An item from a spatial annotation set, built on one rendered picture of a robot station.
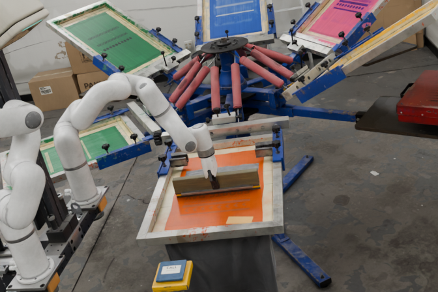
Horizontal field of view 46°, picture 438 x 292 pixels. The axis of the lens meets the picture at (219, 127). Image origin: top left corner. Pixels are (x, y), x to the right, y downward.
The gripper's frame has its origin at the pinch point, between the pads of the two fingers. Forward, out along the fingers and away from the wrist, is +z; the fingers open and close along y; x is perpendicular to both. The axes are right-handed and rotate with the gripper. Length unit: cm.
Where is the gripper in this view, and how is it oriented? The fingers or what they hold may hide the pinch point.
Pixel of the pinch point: (216, 182)
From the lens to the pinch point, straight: 228.0
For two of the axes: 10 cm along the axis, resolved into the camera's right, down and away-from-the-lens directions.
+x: 9.6, -2.0, -1.9
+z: 2.6, 8.8, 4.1
